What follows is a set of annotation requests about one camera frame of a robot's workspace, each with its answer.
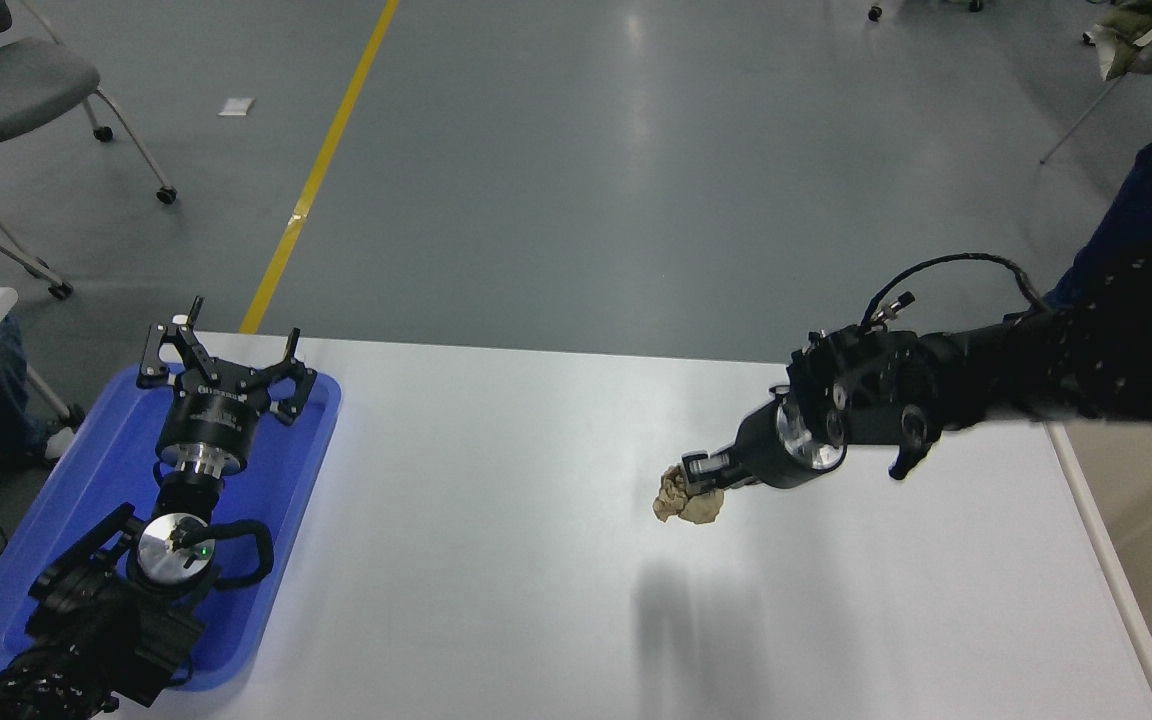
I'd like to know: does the blue plastic tray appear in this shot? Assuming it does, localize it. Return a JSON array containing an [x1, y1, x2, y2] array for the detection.
[[0, 364, 342, 693]]

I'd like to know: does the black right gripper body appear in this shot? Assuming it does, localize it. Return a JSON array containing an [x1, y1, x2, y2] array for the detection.
[[733, 399, 829, 492]]

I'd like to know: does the tan paper ball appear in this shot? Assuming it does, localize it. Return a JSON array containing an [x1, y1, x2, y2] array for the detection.
[[652, 463, 727, 525]]

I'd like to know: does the olive and beige jacket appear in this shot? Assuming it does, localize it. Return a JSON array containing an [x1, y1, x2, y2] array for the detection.
[[1084, 0, 1152, 81]]

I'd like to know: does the grey seat wheeled chair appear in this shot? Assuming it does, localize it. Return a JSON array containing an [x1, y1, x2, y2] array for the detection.
[[0, 0, 178, 205]]

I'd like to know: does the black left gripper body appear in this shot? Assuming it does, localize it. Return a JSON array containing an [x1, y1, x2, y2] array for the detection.
[[156, 378, 273, 472]]

